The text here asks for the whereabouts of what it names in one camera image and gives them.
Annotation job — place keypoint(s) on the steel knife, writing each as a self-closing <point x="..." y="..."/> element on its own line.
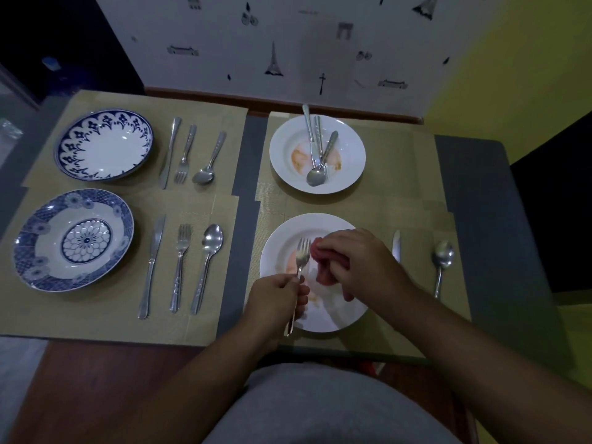
<point x="396" y="247"/>
<point x="307" y="120"/>
<point x="169" y="152"/>
<point x="156" y="240"/>

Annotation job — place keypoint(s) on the brown wooden seat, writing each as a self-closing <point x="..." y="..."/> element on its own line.
<point x="101" y="393"/>

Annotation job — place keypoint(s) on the person's right hand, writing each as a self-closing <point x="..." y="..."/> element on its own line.
<point x="370" y="268"/>

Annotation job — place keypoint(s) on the blue geometric rim plate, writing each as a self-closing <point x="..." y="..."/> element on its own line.
<point x="86" y="240"/>

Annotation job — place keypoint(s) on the yellow red toy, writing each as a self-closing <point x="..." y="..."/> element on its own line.
<point x="370" y="367"/>

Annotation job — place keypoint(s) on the red cleaning cloth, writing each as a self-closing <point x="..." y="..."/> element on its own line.
<point x="323" y="270"/>

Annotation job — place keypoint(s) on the black furniture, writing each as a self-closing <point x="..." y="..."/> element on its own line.
<point x="559" y="212"/>

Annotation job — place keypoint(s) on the blue water jug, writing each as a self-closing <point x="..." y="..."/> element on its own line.
<point x="64" y="69"/>

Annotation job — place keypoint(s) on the silver water dispenser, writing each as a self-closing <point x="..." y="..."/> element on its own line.
<point x="16" y="94"/>

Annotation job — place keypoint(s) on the steel fork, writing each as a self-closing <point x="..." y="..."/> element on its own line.
<point x="303" y="254"/>
<point x="181" y="173"/>
<point x="318" y="129"/>
<point x="182" y="240"/>

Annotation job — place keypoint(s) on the white plate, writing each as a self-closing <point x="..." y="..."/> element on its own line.
<point x="351" y="152"/>
<point x="282" y="245"/>

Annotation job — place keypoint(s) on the steel spoon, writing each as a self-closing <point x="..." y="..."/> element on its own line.
<point x="316" y="177"/>
<point x="212" y="238"/>
<point x="202" y="176"/>
<point x="443" y="254"/>

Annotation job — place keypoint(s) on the brown wooden baseboard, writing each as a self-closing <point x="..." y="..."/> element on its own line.
<point x="277" y="102"/>

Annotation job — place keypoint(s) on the beige woven placemat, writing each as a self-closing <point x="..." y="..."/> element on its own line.
<point x="69" y="319"/>
<point x="222" y="115"/>
<point x="402" y="166"/>
<point x="416" y="226"/>

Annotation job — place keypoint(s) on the person's grey shirt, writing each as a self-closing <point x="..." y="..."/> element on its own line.
<point x="333" y="406"/>

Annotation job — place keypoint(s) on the person's left hand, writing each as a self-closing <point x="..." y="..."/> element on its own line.
<point x="270" y="309"/>

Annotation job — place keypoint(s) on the blue floral rim plate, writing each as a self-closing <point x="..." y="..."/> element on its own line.
<point x="108" y="147"/>

